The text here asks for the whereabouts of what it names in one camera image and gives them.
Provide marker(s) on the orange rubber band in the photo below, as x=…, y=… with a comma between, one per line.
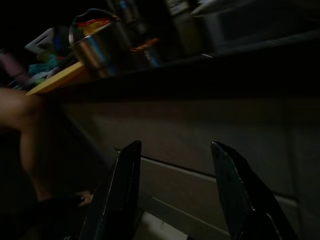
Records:
x=145, y=45

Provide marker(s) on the bare person leg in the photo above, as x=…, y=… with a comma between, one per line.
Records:
x=30, y=140

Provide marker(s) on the cream round plate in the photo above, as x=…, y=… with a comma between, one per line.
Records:
x=57, y=80

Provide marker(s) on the white tiered plastic container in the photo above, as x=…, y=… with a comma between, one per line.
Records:
x=250, y=25

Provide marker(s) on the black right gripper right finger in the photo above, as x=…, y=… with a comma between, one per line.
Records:
x=235, y=200

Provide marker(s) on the steel steamer pot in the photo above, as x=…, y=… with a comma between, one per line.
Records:
x=100, y=55

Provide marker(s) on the mauve plastic cup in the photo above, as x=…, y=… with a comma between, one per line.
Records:
x=12, y=67

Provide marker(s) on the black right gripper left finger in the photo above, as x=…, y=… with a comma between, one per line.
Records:
x=117, y=205

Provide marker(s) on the teal cloth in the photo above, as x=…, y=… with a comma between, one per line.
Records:
x=42, y=66

